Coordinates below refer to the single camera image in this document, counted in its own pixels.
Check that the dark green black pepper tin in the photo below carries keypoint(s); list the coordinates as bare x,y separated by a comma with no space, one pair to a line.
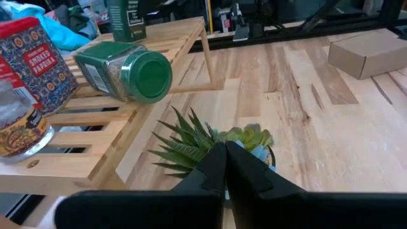
127,22

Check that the small cardboard box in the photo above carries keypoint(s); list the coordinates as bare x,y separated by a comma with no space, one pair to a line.
369,54

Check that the green-lid oregano jar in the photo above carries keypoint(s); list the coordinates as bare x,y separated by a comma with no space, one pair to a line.
127,73

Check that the wooden slatted shelf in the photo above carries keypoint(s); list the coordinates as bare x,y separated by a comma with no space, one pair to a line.
95,165

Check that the potted succulent plant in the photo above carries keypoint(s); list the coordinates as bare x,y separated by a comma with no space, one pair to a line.
190,146

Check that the pile of clothes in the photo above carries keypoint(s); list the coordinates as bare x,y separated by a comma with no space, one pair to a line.
57,31

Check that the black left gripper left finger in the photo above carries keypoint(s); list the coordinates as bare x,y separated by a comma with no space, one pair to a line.
143,210

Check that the black aluminium table frame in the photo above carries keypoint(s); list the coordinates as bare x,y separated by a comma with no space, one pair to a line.
318,28

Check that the cork-top saffron glass jar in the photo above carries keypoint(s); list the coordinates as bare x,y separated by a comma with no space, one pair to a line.
22,133

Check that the red-lid smoked paprika tin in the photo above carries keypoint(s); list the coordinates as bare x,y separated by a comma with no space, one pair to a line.
38,63

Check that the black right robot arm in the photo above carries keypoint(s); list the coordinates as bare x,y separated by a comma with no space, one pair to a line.
241,19

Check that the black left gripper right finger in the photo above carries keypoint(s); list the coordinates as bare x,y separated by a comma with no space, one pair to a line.
302,210

